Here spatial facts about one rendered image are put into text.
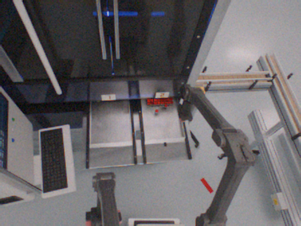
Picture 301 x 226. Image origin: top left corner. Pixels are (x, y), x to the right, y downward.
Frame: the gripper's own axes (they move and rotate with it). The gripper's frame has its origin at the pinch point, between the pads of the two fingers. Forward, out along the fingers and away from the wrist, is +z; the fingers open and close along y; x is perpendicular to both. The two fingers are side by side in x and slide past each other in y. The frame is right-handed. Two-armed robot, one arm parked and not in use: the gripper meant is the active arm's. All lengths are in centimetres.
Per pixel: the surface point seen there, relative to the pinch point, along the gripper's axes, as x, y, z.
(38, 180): 86, -15, 31
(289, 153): -141, 16, 101
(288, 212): -84, -46, 63
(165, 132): 6.4, 5.7, 20.3
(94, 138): 52, 5, 20
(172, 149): 3.8, -6.4, 22.1
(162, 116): 6.5, 17.6, 18.7
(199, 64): -9.3, 20.1, -24.1
